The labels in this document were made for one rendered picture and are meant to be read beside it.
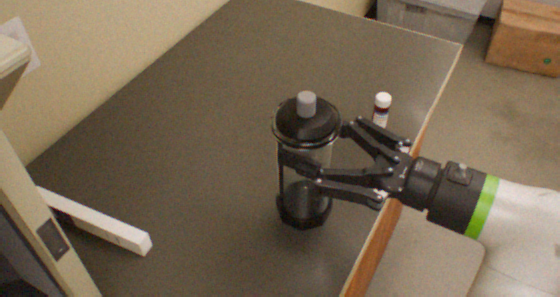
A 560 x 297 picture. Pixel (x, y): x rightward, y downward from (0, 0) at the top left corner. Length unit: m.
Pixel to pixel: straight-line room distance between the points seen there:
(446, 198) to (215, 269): 0.42
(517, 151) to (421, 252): 0.80
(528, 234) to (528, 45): 2.37
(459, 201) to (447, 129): 1.88
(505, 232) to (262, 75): 0.75
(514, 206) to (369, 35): 0.82
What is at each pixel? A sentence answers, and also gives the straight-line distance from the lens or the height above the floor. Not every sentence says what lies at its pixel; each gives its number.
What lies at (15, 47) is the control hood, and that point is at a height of 1.51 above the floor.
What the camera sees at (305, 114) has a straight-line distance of 0.69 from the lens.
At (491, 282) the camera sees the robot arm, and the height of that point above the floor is 1.13.
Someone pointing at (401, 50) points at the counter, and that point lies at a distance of 1.34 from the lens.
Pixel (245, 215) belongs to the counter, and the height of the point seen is 0.94.
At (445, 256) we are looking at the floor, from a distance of 2.06.
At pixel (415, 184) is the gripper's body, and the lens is 0.68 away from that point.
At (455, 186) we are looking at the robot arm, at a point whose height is 1.20.
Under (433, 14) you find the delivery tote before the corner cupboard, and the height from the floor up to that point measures 0.25.
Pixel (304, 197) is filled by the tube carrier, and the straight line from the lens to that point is 0.78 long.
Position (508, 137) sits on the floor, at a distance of 2.61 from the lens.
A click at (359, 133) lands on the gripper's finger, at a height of 1.17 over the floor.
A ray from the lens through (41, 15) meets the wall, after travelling 1.08.
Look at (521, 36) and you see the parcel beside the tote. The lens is 2.96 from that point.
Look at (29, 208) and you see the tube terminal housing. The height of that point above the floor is 1.27.
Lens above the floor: 1.69
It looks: 45 degrees down
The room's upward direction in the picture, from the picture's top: straight up
